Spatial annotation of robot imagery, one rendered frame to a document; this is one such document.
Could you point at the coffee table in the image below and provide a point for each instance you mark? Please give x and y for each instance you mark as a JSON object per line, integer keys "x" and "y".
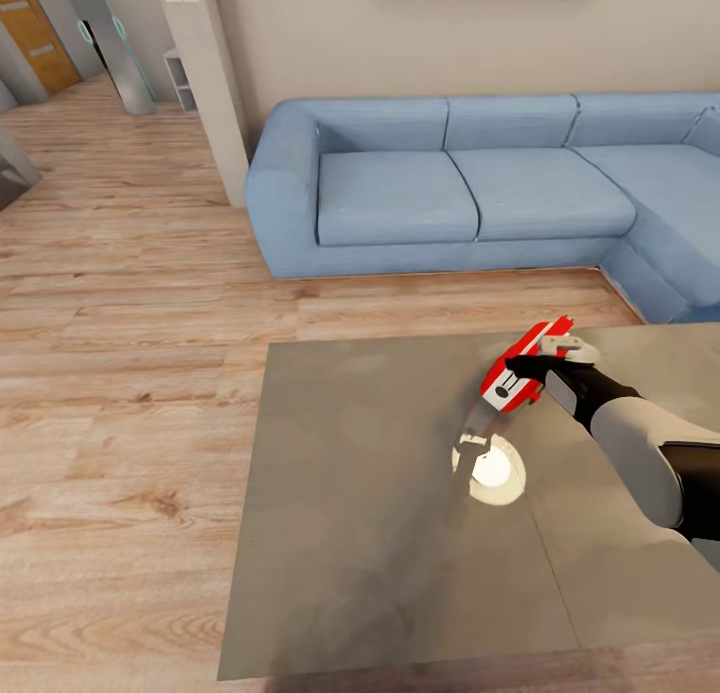
{"x": 393, "y": 516}

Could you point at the radio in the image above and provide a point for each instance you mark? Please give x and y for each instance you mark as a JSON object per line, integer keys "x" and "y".
{"x": 501, "y": 387}

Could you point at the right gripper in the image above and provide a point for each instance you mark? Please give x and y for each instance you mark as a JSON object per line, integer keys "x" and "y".
{"x": 527, "y": 366}

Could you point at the sofa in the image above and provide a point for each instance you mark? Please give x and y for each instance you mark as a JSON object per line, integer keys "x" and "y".
{"x": 385, "y": 186}

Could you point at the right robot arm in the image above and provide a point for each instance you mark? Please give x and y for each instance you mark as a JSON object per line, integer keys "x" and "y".
{"x": 670, "y": 466}

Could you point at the door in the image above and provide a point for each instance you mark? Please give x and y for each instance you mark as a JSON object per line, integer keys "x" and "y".
{"x": 34, "y": 36}

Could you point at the standing mirror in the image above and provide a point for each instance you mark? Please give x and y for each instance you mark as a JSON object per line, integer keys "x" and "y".
{"x": 105, "y": 33}

